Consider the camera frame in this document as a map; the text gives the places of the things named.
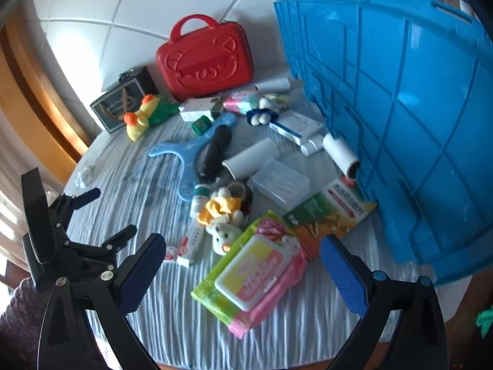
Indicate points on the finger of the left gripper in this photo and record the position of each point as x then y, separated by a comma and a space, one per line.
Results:
120, 240
79, 201

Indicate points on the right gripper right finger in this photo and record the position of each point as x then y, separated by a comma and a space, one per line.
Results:
418, 340

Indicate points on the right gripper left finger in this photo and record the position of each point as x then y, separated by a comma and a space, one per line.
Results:
67, 340

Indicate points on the white bear plush yellow scarf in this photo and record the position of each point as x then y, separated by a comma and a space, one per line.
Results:
223, 220

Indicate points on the yellow green duck plush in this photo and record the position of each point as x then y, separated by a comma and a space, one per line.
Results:
154, 110

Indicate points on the green pink wet wipes pack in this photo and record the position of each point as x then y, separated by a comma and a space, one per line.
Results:
244, 287

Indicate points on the large white paper roll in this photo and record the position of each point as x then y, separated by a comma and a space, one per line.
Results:
249, 161

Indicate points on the clear plastic box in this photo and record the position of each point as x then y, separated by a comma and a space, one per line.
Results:
281, 184

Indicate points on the white green patch box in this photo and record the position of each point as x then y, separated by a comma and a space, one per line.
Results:
193, 109

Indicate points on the crumpled white tissue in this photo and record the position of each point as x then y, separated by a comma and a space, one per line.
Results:
85, 177

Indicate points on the red white ointment box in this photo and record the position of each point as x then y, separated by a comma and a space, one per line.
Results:
185, 253

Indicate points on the white green medicine bottle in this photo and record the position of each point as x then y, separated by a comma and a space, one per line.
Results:
200, 196

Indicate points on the blue boomerang toy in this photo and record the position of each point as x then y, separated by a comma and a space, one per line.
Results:
188, 153

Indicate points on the black glasses case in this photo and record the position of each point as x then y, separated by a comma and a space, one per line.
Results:
210, 165

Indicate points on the black tape roll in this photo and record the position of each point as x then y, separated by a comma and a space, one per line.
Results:
241, 190

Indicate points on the dark gift box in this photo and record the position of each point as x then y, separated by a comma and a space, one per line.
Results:
122, 97

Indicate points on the small green jar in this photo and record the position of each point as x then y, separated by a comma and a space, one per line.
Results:
201, 125

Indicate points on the green orange medicine box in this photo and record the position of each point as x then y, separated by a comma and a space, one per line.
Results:
334, 210

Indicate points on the red bear hard case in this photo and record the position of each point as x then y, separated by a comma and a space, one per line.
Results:
203, 56

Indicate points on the pastel tissue pack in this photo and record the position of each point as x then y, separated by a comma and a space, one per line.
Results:
241, 102

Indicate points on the blue dress small doll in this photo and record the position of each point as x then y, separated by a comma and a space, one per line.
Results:
267, 110

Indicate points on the white lint roller refill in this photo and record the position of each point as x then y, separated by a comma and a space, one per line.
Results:
341, 155

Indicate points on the white blue medicine box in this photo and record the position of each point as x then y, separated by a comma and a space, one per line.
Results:
295, 127

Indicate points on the small white bottle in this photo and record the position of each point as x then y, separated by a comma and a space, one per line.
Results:
312, 145

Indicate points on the white paper roll far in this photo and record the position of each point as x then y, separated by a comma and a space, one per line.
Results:
273, 85

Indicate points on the blue plastic storage crate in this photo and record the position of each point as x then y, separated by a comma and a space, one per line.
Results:
408, 85

